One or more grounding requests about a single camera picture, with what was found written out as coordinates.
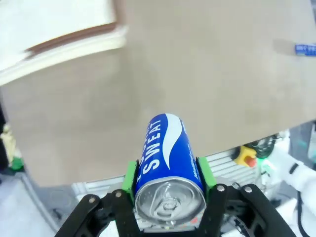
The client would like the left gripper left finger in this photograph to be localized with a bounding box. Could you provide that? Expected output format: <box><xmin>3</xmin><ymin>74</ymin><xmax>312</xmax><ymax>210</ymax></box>
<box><xmin>53</xmin><ymin>159</ymin><xmax>144</xmax><ymax>237</ymax></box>

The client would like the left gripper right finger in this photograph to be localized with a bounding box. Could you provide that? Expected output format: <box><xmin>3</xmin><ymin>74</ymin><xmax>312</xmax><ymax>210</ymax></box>
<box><xmin>196</xmin><ymin>157</ymin><xmax>297</xmax><ymax>237</ymax></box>

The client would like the blue Pocari Sweat can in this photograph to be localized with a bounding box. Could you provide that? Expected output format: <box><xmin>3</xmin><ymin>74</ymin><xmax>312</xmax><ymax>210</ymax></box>
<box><xmin>134</xmin><ymin>113</ymin><xmax>207</xmax><ymax>229</ymax></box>

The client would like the yellow emergency stop button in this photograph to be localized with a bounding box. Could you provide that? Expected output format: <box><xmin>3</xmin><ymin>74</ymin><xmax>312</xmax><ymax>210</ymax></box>
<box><xmin>233</xmin><ymin>145</ymin><xmax>257</xmax><ymax>168</ymax></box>

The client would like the grey equipment box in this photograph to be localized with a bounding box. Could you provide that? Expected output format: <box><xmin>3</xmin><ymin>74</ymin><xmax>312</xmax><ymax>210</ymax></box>
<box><xmin>288</xmin><ymin>121</ymin><xmax>316</xmax><ymax>158</ymax></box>

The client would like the green plastic object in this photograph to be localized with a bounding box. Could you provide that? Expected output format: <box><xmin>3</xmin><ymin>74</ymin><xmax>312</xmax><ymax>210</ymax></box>
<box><xmin>9</xmin><ymin>156</ymin><xmax>25</xmax><ymax>171</ymax></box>

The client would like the blue white labelled object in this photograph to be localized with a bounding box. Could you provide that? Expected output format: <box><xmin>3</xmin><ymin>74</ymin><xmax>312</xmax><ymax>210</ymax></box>
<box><xmin>294</xmin><ymin>43</ymin><xmax>316</xmax><ymax>57</ymax></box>

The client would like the black green cable bundle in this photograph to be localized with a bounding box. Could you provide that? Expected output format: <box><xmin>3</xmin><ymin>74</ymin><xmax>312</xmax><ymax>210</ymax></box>
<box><xmin>248</xmin><ymin>137</ymin><xmax>276</xmax><ymax>160</ymax></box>

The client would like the cream basket brown handle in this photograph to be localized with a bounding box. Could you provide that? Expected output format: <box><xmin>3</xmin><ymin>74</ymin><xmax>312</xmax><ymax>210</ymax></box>
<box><xmin>0</xmin><ymin>0</ymin><xmax>129</xmax><ymax>86</ymax></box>

